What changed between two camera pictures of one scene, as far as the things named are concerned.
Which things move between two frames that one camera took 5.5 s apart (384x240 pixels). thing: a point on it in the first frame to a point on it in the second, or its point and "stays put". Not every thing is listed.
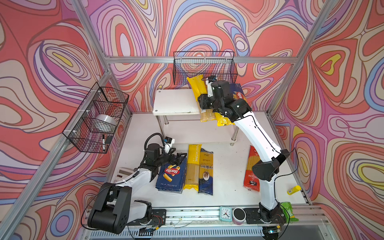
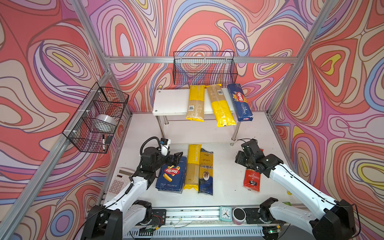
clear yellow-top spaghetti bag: [200, 88] to [195, 110]
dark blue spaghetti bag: [205, 184] stays put
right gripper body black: [210, 102] to [244, 160]
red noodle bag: [251, 180] stays put
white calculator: [121, 173] stays put
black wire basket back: [219, 64] stays put
